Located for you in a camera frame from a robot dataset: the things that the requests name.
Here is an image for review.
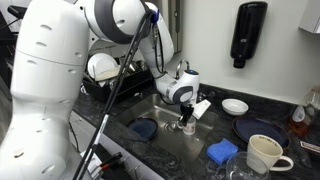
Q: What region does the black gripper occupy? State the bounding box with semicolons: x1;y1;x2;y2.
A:
178;104;195;128

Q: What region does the white cup with handle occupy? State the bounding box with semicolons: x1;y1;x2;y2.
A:
181;116;198;136

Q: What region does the metal sink drain strainer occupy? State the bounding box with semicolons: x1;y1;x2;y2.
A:
164;121;181;134

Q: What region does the stainless steel sink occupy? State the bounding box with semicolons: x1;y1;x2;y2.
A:
114;93;219;163

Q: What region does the chrome faucet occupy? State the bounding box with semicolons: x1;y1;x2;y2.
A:
175;58;216;105

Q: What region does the small dark blue plate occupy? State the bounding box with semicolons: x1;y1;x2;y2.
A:
127;117;159;140

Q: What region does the blue sponge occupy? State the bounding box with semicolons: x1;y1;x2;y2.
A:
206;138;239;167

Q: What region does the small white bowl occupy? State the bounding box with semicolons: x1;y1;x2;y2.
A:
221;98;250;117

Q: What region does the black dish rack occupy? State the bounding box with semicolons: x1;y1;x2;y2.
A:
81;56;154;104

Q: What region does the large dark blue plate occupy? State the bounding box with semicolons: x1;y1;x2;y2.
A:
232;115;291;150

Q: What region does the clear glass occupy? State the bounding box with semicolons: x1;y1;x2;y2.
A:
225;151;272;180

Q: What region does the orange black clamp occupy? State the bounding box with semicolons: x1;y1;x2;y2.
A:
99;152;124;170

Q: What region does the cream ceramic mug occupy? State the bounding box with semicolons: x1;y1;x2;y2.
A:
246;134;295;175

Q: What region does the black perforated base board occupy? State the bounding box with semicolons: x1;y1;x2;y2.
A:
90;143;135;180

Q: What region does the round white plate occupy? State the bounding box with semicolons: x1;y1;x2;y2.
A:
87;53;119;83

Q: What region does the amber dish soap bottle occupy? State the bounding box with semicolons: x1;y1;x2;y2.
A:
288;85;320;138

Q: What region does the white label tag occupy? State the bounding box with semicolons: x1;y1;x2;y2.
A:
299;140;320;155

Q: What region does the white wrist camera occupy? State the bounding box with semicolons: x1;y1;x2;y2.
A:
193;99;212;120

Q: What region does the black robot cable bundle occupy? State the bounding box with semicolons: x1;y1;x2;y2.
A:
71;8;166;180

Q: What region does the black wall soap dispenser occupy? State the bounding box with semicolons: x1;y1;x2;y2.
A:
229;0;269;69

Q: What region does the white wall box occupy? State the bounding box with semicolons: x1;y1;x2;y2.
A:
298;0;320;34

